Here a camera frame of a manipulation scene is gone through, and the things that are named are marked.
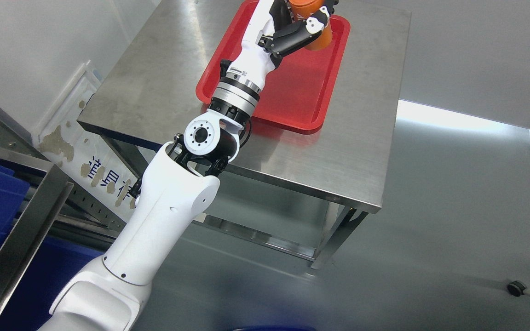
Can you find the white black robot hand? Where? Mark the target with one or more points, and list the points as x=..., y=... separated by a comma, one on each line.
x=271, y=34

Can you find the orange cylindrical capacitor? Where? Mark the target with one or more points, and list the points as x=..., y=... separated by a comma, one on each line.
x=316, y=14

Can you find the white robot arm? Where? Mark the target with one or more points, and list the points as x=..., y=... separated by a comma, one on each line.
x=112, y=290

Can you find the stainless steel table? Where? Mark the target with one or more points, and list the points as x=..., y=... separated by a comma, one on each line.
x=325, y=121

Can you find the white floor sign board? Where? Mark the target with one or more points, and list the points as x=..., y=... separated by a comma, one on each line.
x=84, y=156

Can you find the blue bin lower left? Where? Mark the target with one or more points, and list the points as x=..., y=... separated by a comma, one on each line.
x=55, y=262

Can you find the black caster wheel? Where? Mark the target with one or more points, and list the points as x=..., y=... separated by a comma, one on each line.
x=516, y=288

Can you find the steel shelf rack frame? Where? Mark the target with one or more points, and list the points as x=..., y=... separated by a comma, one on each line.
x=49, y=227

